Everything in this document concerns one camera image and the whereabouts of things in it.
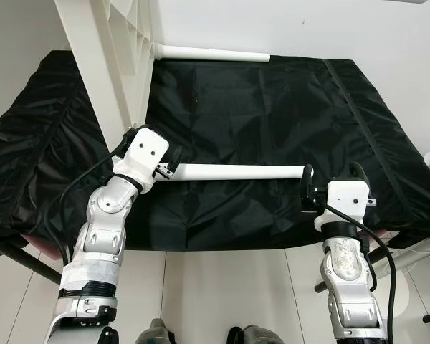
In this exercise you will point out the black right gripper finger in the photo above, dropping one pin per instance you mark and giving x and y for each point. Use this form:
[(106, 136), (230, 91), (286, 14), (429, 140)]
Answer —
[(358, 170), (307, 179)]

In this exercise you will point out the white plastic children table top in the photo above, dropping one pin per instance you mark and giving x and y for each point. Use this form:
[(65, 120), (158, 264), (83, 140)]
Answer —
[(100, 64)]

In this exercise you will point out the white plastic screw-in table leg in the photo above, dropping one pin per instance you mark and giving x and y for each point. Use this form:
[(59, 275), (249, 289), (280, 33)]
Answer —
[(244, 172), (215, 53)]

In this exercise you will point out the black fabric table cover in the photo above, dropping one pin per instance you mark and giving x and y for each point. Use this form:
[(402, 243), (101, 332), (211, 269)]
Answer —
[(272, 115)]

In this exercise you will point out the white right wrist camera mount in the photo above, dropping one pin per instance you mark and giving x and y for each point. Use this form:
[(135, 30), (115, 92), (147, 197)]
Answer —
[(344, 197)]

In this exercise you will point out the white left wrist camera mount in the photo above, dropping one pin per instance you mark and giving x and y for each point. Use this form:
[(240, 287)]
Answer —
[(143, 154)]

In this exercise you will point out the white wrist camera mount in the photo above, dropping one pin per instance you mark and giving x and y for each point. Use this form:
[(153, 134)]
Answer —
[(344, 197), (143, 154)]

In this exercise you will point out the grey robot foot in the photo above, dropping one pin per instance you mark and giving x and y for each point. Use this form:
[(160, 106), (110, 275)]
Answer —
[(154, 333), (256, 335)]

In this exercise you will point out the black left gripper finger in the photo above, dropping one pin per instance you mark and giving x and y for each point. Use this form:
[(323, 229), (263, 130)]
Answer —
[(177, 156)]

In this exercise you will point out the pink fabric piece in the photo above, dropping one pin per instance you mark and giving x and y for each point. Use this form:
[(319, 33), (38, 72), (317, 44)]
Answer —
[(398, 238), (46, 245)]

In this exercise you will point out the grey left robot foot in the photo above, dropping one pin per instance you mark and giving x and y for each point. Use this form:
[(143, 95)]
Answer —
[(154, 333)]

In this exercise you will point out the grey right robot foot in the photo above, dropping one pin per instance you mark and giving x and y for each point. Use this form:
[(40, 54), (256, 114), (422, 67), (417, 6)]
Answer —
[(256, 335)]

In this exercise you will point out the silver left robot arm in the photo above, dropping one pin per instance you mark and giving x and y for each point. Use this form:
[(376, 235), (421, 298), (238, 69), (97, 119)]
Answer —
[(100, 229)]

